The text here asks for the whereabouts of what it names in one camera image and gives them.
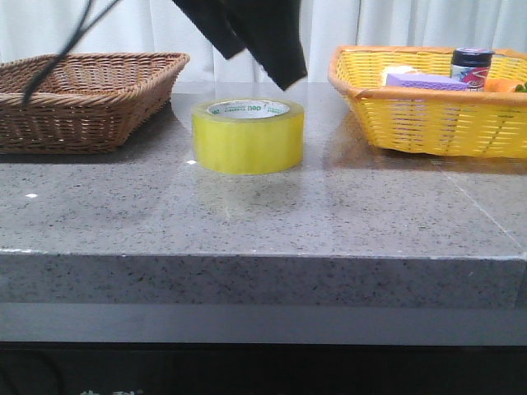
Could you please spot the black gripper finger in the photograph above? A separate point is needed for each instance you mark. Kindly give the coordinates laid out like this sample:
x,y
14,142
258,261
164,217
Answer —
x,y
210,17
270,30

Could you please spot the yellow tape roll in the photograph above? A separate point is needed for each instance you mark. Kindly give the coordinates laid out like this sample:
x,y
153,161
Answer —
x,y
248,136

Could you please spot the brown wicker basket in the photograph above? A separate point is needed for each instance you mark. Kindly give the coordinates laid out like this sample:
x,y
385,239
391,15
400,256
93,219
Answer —
x,y
90,103

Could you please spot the purple foam block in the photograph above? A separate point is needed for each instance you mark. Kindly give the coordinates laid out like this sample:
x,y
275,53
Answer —
x,y
424,81

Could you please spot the white curtain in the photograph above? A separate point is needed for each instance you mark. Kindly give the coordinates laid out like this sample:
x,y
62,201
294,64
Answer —
x,y
30,28

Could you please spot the dark lidded gum jar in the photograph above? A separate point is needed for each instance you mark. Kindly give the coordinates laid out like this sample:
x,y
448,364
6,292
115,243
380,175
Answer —
x,y
471,66

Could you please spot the yellow woven basket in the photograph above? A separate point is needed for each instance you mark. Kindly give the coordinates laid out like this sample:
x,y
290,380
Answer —
x,y
442,123

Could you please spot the orange toy carrot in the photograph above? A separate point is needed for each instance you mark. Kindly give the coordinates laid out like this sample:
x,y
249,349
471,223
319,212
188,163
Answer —
x,y
504,85

